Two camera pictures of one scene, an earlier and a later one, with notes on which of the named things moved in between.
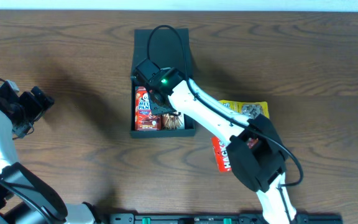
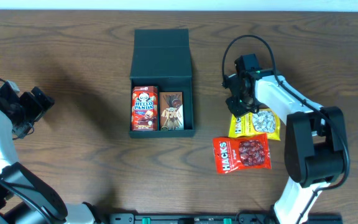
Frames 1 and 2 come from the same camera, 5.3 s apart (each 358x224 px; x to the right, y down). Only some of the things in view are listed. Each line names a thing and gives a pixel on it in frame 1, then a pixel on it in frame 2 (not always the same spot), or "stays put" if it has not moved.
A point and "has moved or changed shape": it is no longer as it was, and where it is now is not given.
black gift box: x=166 y=48 stays put
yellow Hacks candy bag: x=250 y=109 has moved or changed shape
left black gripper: x=35 y=109 stays put
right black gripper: x=155 y=111 -> x=235 y=110
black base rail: x=216 y=218 stays put
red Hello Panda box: x=145 y=120 stays put
